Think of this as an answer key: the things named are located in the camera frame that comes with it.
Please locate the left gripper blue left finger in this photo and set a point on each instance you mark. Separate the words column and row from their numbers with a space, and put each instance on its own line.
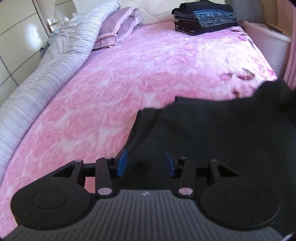
column 121, row 162

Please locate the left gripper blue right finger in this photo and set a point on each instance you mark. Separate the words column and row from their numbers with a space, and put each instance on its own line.
column 171, row 163

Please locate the dark long-sleeve shirt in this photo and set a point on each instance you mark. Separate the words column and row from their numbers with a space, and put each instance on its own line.
column 254, row 135

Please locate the stack of folded dark clothes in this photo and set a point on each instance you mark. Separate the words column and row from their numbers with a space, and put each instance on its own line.
column 200, row 17

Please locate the pink floral bed blanket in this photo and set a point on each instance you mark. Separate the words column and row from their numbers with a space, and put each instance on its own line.
column 92, row 115

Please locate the striped grey white quilt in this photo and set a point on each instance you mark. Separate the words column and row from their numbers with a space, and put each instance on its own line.
column 64, row 57

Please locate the purple pillow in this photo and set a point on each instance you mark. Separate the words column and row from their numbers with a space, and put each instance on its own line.
column 117, row 28

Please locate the pink curtain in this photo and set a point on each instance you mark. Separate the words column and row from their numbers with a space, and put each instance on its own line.
column 289, row 75

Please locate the white storage bin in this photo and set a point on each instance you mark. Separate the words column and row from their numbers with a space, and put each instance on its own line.
column 273, row 42

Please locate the white wardrobe with panels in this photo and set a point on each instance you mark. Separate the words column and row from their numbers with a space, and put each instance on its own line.
column 22, row 35

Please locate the round mirror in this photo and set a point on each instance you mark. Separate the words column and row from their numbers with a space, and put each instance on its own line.
column 65, row 8

